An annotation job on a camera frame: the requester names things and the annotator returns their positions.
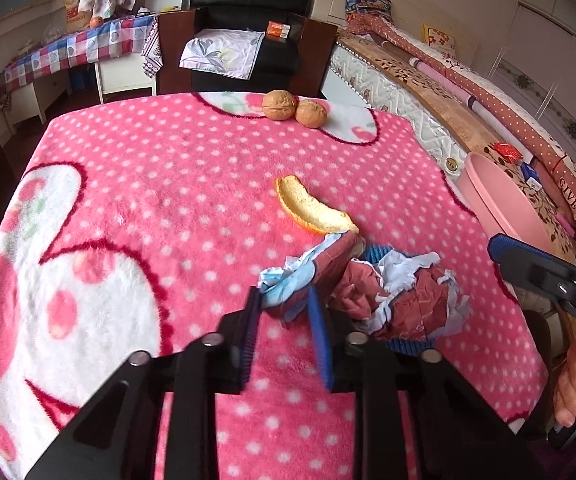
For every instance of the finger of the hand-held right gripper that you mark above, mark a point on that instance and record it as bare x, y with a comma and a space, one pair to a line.
532, 270

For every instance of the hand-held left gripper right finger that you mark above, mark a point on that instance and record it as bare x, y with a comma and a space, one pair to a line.
320, 345

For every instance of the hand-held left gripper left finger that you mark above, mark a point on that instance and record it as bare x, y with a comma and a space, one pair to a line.
250, 340

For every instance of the pink plastic bin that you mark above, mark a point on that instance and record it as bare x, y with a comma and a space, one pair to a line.
507, 210

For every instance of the maroon blue paper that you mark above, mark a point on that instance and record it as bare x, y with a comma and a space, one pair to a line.
338, 262

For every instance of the large maroon paper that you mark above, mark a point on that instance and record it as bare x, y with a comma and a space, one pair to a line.
417, 305

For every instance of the person's right hand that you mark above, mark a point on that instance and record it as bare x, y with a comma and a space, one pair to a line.
575, 380

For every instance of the small blue packet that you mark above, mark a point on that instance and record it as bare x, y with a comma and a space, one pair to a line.
531, 175

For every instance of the small red packet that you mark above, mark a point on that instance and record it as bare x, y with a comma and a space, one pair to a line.
505, 151

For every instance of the orange peel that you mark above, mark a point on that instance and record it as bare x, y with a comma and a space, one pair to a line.
308, 207

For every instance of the pink dotted fleece blanket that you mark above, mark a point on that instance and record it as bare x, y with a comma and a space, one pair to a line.
168, 185

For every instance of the rolled pink mat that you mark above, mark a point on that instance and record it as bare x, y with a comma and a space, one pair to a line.
447, 82

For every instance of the white wardrobe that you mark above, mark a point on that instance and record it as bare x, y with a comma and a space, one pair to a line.
557, 60

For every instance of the white quilted mattress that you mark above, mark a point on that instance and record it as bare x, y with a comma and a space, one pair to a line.
392, 95

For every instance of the walnut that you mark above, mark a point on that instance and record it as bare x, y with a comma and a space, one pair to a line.
279, 105
311, 113

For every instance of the yellow floral cushion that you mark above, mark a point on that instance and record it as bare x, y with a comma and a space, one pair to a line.
438, 36

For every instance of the white floral cloth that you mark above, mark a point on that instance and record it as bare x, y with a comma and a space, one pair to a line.
218, 52

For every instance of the white desk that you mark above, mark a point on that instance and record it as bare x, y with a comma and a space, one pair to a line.
123, 72

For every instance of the blue storage bin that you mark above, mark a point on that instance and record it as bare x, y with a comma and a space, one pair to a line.
82, 80

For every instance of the small orange box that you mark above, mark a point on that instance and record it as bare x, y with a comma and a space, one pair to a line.
278, 30

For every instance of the colourful printed pillow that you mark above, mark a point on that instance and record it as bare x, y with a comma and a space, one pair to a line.
367, 2

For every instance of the checkered cloth table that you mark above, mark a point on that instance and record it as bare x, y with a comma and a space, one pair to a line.
78, 45

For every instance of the orange fruit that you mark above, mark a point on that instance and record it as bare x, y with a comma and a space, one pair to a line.
96, 22

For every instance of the clear plastic bag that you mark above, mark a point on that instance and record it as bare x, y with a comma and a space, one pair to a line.
52, 31

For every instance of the brown paper bag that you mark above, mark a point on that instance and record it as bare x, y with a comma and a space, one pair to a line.
75, 12

